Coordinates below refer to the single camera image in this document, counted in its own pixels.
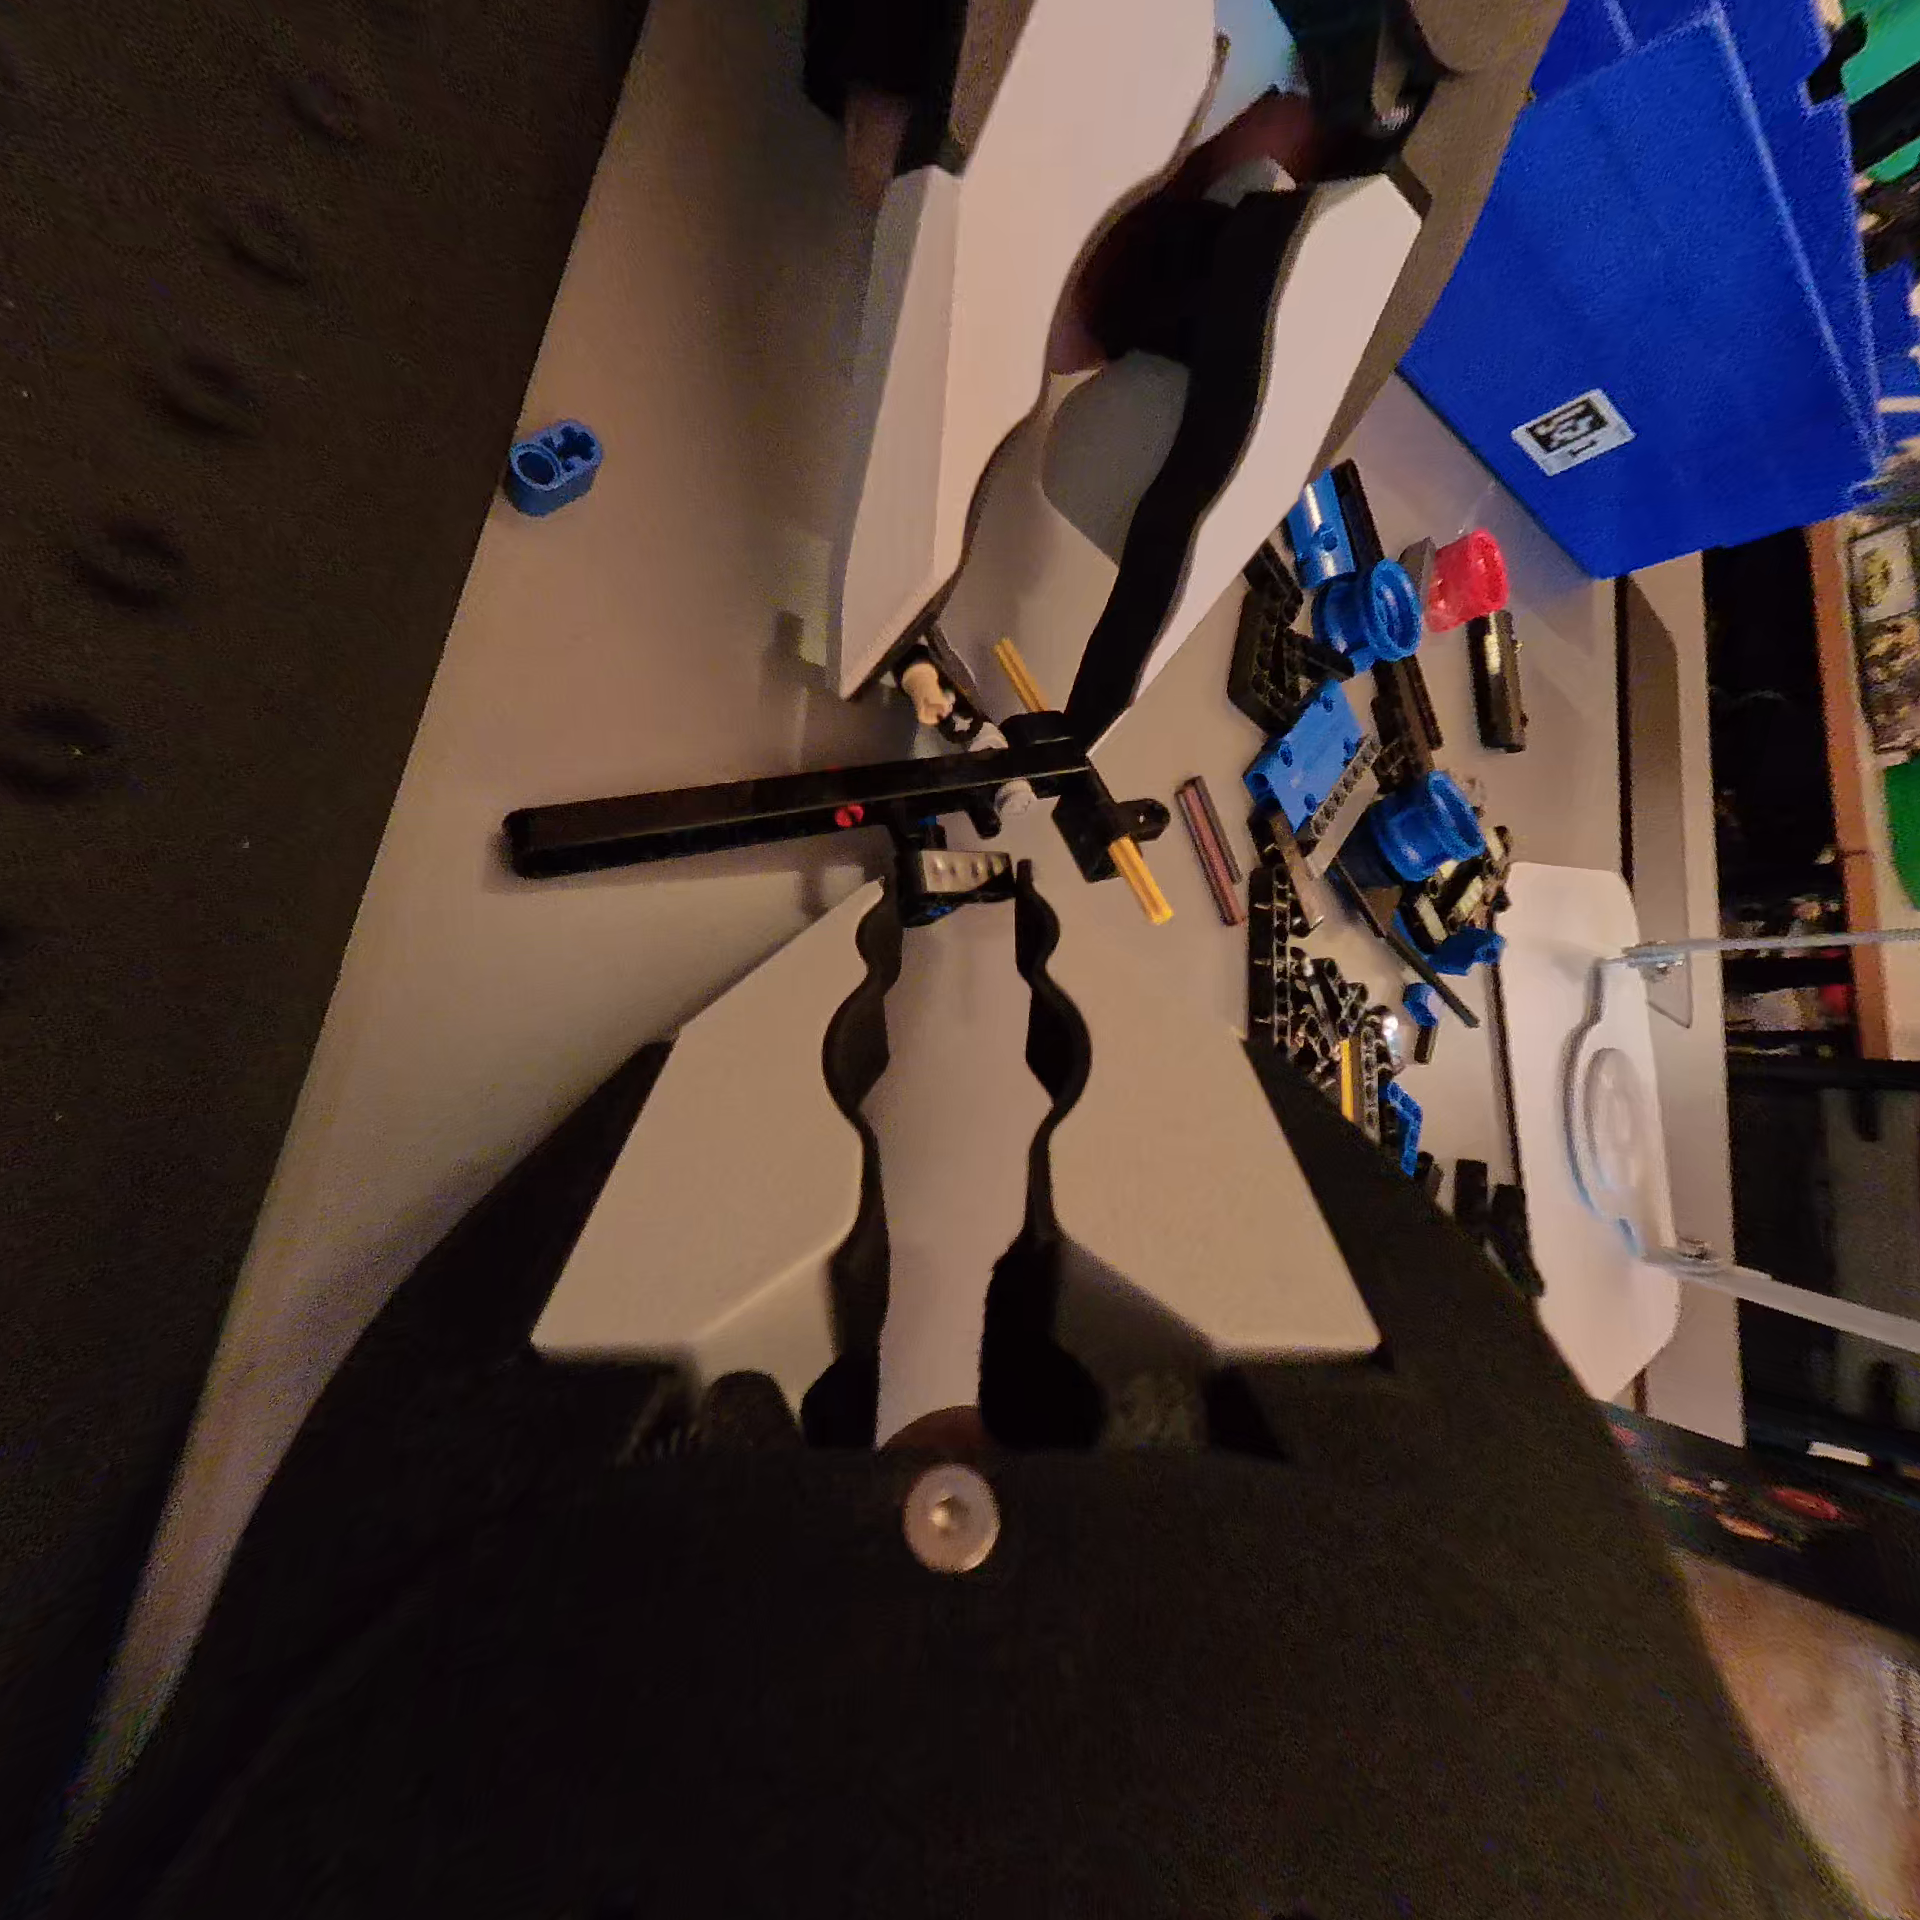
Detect thin black axle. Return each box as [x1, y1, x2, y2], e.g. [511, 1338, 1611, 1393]
[1327, 863, 1481, 1031]

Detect person's left hand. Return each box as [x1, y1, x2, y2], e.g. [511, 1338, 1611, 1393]
[1056, 96, 1327, 373]

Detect blue angled panel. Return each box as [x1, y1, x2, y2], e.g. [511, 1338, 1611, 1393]
[1395, 902, 1503, 969]

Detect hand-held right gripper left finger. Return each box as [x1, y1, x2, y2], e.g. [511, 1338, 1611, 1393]
[528, 880, 900, 1451]

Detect red wheel rim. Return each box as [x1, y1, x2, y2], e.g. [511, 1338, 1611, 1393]
[1419, 528, 1508, 632]

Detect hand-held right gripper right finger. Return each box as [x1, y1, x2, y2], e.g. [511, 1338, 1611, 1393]
[1016, 869, 1385, 1448]

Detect white booklet stand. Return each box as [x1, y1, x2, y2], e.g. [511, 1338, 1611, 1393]
[1499, 860, 1920, 1406]

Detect blue wheel rim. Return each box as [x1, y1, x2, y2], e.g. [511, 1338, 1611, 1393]
[1309, 559, 1419, 669]
[1371, 771, 1488, 880]

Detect blue plastic bin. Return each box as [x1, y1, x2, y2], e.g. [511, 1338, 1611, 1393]
[1395, 0, 1894, 581]

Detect building set box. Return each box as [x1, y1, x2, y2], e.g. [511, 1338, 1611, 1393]
[1606, 1400, 1920, 1920]

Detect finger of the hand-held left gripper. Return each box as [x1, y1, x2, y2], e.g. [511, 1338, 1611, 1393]
[834, 0, 1226, 706]
[1064, 173, 1427, 751]

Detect pile of black beams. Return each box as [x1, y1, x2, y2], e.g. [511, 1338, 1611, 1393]
[1226, 458, 1549, 1301]

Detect black frame subassembly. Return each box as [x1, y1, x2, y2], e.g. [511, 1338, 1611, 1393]
[1395, 827, 1512, 946]

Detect black beam assembly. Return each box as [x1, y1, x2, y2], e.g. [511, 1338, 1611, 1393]
[507, 636, 1176, 927]

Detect black T-shaped beam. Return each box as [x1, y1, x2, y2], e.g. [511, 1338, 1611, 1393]
[897, 847, 1038, 927]

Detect black perforated panel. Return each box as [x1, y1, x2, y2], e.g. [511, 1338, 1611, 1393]
[0, 0, 650, 1877]

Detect blue curved panel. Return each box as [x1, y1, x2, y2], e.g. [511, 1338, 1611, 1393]
[1286, 477, 1361, 589]

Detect brown axle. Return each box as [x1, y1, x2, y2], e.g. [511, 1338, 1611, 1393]
[1176, 778, 1246, 927]

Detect small blue two-hole beam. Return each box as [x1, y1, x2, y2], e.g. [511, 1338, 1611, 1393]
[507, 418, 606, 518]

